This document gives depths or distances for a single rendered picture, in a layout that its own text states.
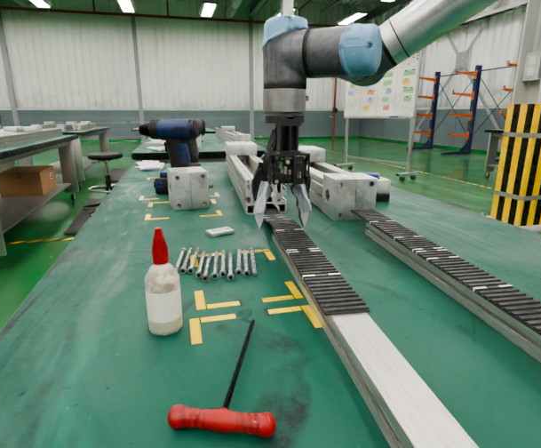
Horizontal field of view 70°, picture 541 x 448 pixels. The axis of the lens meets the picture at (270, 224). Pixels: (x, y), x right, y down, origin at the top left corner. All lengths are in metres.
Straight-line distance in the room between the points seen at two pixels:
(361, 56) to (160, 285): 0.43
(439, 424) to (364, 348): 0.09
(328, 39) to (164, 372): 0.51
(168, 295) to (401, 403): 0.25
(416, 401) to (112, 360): 0.28
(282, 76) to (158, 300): 0.42
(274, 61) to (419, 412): 0.54
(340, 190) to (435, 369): 0.54
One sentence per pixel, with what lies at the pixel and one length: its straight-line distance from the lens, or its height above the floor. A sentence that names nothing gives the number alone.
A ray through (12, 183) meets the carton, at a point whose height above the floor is 0.35.
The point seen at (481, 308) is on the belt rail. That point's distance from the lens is 0.53.
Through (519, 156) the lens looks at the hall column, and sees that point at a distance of 4.11.
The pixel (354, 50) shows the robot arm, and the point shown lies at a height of 1.10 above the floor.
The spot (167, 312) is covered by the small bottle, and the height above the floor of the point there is 0.81.
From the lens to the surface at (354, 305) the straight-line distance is 0.44.
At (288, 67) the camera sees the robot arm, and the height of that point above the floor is 1.09.
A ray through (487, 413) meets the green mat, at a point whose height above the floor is 0.78.
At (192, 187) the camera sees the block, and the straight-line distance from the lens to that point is 1.00.
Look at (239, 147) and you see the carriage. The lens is 1.49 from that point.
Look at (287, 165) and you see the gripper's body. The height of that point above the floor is 0.93.
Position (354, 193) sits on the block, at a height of 0.84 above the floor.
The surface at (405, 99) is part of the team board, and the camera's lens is 6.57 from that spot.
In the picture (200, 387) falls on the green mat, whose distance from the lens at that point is 0.38.
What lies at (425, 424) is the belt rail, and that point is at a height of 0.81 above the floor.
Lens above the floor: 1.01
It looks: 16 degrees down
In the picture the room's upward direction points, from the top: straight up
